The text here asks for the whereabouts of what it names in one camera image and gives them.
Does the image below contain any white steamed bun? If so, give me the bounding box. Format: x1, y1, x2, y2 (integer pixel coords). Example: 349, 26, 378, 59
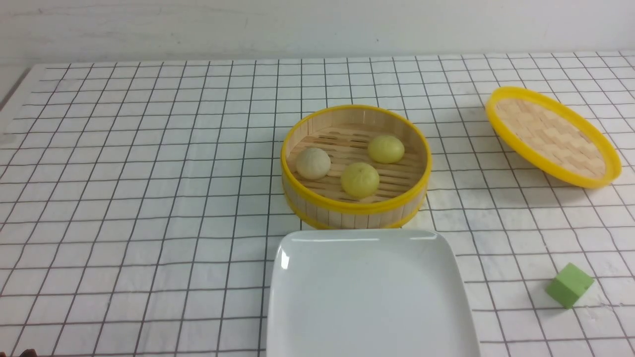
295, 147, 331, 180

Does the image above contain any yellow steamed bun front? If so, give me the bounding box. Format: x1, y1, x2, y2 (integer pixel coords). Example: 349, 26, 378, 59
340, 162, 380, 199

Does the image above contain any yellow steamed bun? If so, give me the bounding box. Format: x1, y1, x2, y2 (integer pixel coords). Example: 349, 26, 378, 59
340, 162, 380, 199
367, 135, 405, 164

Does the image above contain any yellow steamed bun back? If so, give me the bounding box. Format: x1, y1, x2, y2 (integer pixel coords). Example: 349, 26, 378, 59
367, 135, 405, 164

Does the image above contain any white square plate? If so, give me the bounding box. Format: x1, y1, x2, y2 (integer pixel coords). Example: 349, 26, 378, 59
267, 229, 481, 357

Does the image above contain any bamboo steamer basket yellow rim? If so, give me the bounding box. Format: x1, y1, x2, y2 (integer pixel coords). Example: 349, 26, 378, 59
280, 105, 433, 229

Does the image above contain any white grid tablecloth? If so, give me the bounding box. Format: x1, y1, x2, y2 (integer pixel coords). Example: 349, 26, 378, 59
0, 52, 634, 357

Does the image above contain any bamboo steamer lid yellow rim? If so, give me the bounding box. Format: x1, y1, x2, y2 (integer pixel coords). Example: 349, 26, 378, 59
485, 86, 622, 189

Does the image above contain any green foam cube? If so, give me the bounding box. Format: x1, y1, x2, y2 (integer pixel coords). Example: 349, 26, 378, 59
546, 263, 594, 309

